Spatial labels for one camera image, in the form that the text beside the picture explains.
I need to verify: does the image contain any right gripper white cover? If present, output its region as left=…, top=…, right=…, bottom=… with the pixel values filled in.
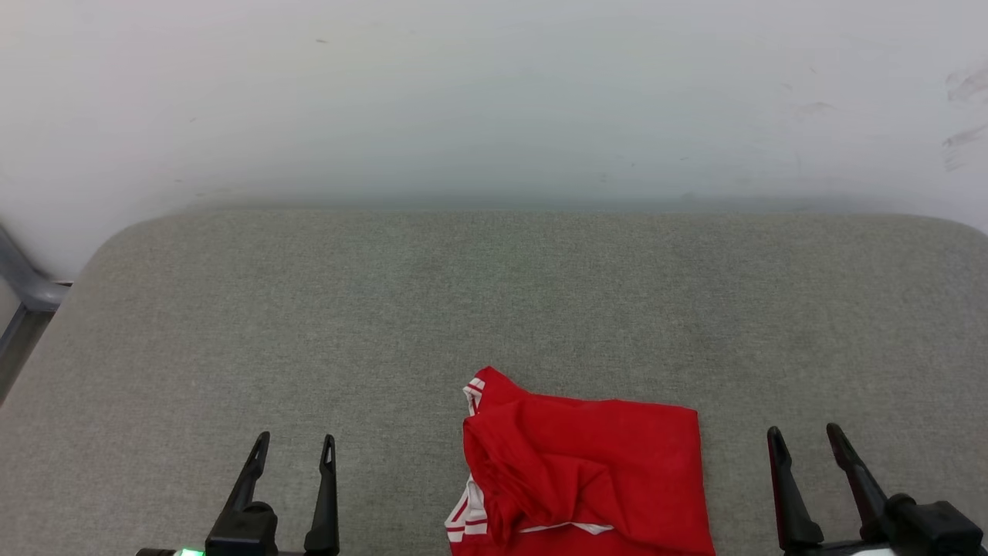
left=766, top=422, right=896, bottom=556

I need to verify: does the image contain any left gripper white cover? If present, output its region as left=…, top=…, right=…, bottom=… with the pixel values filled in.
left=135, top=432, right=340, bottom=556

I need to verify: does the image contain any red and white jersey shirt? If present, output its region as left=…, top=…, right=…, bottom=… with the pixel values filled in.
left=445, top=367, right=716, bottom=556

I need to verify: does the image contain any grey fabric sofa cushion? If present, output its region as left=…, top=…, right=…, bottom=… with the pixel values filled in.
left=0, top=210, right=988, bottom=556

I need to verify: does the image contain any grey metal frame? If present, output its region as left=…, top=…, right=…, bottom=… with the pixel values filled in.
left=0, top=224, right=72, bottom=402

